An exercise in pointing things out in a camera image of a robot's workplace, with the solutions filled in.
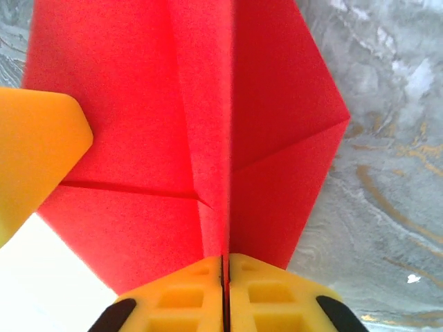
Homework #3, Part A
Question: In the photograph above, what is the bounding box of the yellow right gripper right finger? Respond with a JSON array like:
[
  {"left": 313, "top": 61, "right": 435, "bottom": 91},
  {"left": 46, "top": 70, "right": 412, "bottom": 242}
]
[{"left": 228, "top": 254, "right": 368, "bottom": 332}]

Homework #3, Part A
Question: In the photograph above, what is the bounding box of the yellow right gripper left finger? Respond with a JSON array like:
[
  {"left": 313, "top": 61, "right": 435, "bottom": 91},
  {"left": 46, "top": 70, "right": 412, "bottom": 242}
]
[{"left": 88, "top": 255, "right": 225, "bottom": 332}]

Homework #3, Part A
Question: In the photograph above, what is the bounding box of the red square paper sheet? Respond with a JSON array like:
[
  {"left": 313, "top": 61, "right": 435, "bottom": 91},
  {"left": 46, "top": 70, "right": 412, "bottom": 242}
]
[{"left": 20, "top": 0, "right": 352, "bottom": 295}]

